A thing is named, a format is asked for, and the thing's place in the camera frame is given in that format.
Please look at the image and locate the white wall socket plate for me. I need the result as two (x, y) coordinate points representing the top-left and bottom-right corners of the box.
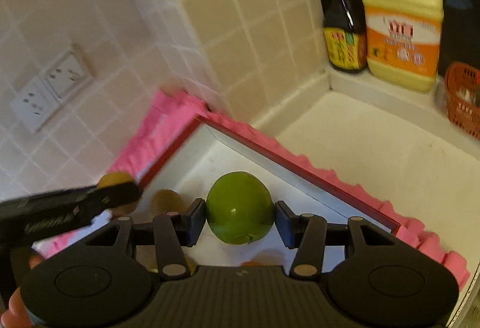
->
(10, 45), (95, 133)

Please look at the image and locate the red white storage box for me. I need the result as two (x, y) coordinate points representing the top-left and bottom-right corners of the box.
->
(31, 114), (401, 276)

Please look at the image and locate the pink towel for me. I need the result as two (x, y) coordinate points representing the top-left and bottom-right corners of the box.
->
(44, 88), (471, 291)

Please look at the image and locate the green apple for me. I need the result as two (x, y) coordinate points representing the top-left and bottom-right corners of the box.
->
(206, 171), (274, 245)

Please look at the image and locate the dark soy sauce bottle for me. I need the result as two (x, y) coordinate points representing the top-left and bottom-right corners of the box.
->
(323, 0), (367, 74)

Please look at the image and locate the orange plastic basket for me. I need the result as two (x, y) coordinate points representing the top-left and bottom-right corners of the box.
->
(444, 62), (479, 140)

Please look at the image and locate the small brown kiwi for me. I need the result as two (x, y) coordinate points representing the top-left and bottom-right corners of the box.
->
(151, 189), (187, 216)

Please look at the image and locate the left hand pink glove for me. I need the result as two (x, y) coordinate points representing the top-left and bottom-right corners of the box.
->
(1, 249), (44, 328)

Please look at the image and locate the yellow detergent jug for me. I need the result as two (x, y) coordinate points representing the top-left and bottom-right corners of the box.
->
(362, 0), (444, 93)

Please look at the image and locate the mandarin orange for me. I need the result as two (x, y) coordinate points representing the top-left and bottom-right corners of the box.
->
(241, 261), (277, 267)

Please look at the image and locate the large brown kiwi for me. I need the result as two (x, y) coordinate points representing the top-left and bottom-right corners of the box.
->
(96, 171), (143, 218)

